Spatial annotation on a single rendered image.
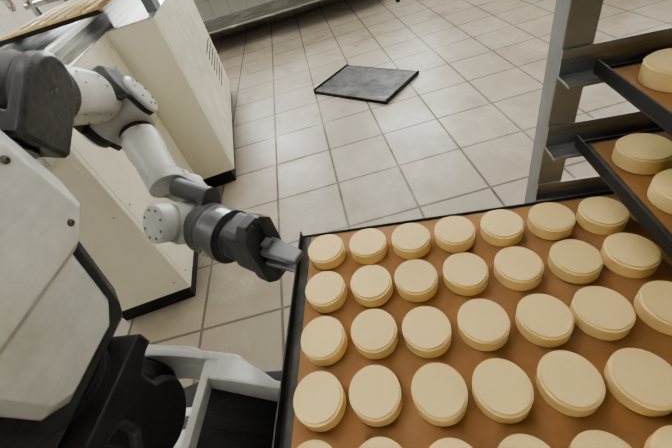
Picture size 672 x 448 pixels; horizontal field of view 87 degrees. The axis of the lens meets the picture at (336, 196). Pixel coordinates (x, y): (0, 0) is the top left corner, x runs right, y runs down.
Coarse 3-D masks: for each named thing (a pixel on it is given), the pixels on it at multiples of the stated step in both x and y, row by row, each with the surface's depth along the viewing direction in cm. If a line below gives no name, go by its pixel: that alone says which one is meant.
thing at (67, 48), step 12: (84, 24) 124; (96, 24) 133; (108, 24) 143; (72, 36) 113; (84, 36) 121; (96, 36) 130; (48, 48) 101; (60, 48) 105; (72, 48) 111; (84, 48) 118; (60, 60) 102; (72, 60) 109
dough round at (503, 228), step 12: (492, 216) 46; (504, 216) 45; (516, 216) 45; (480, 228) 46; (492, 228) 44; (504, 228) 44; (516, 228) 43; (492, 240) 44; (504, 240) 43; (516, 240) 43
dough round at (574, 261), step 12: (564, 240) 41; (576, 240) 40; (552, 252) 40; (564, 252) 40; (576, 252) 39; (588, 252) 39; (552, 264) 40; (564, 264) 39; (576, 264) 38; (588, 264) 38; (600, 264) 38; (564, 276) 39; (576, 276) 38; (588, 276) 37
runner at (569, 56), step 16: (656, 32) 34; (576, 48) 35; (592, 48) 35; (608, 48) 35; (624, 48) 35; (640, 48) 35; (656, 48) 35; (560, 64) 36; (576, 64) 36; (592, 64) 36; (608, 64) 36; (560, 80) 37; (576, 80) 36; (592, 80) 35
